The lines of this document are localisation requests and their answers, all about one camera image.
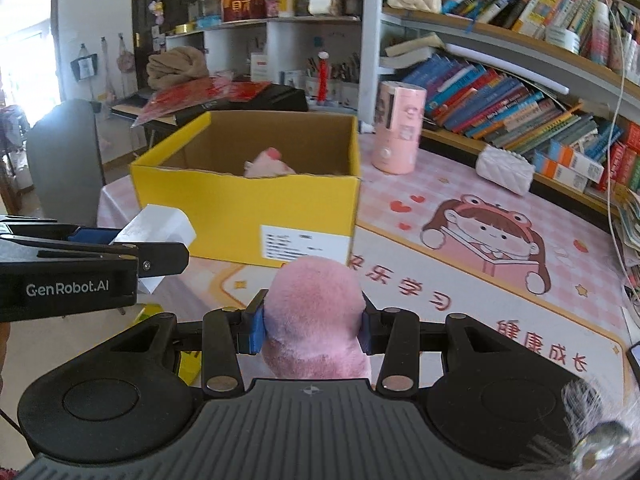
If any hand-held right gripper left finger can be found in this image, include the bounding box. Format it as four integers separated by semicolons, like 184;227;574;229
100;290;268;393

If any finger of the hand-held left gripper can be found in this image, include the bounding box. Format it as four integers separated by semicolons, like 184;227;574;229
137;242;190;278
67;227;121;245

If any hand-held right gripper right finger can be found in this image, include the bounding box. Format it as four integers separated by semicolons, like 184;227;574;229
359;296;506;392

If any white small box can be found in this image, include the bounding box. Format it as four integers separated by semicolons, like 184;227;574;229
114;205;197;295

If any pink plush pig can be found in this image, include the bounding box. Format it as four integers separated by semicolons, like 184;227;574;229
262;256;373;380

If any yellow cardboard box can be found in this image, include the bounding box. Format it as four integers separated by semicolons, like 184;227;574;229
129;110;363;268

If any light pink plush toy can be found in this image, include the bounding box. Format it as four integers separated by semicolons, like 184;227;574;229
243;147;296;178

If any small yellow block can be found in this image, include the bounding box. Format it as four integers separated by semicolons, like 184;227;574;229
135;304;203;386

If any grey chair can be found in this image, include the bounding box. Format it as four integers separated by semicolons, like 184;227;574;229
26;99;106;216

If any pink checkered tablecloth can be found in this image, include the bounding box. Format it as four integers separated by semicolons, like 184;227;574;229
97;130;640;411

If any red plastic bag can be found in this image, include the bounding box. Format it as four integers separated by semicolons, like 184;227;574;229
132;77;271;126

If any black tote bag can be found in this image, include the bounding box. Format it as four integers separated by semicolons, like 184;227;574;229
70;45;98;81

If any pink hanging bag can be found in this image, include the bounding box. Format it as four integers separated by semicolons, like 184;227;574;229
116;35;136;73

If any brown cloth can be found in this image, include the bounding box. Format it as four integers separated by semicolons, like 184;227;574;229
146;46;208;92

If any black long box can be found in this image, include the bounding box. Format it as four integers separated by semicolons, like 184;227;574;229
175;85;308;126

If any pink printed canister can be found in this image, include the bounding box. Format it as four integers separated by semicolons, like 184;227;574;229
371;81;427;175

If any white quilted pouch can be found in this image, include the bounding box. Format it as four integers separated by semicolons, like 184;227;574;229
475;144;536;196

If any white pen holder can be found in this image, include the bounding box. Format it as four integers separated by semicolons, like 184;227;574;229
305;75;360;108

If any red hanging ornament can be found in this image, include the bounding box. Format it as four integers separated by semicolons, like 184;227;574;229
316;51;331;103

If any dark wooden door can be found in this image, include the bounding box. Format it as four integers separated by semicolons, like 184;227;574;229
132;0;203;96

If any orange white carton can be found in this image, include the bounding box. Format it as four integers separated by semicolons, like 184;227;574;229
547;140;606;178
532;152;588;193

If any shiny silver object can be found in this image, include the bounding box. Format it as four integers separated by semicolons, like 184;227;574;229
562;377;632;471

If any row of colourful books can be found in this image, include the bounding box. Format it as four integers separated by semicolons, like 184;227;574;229
425;55;640;191

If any white bookshelf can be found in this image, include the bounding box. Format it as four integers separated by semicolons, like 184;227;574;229
165;0;640;221

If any stack of papers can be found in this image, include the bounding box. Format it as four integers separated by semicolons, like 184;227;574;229
617;200;640;311

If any old beige book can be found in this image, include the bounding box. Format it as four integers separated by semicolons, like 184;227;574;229
380;34;443;68

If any red thick book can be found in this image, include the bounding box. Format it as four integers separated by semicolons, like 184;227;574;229
620;122;640;161

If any white tape roll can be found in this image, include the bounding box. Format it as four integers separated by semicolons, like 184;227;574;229
545;26;581;55

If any white cable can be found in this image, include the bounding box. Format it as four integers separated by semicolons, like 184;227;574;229
592;0;631;261

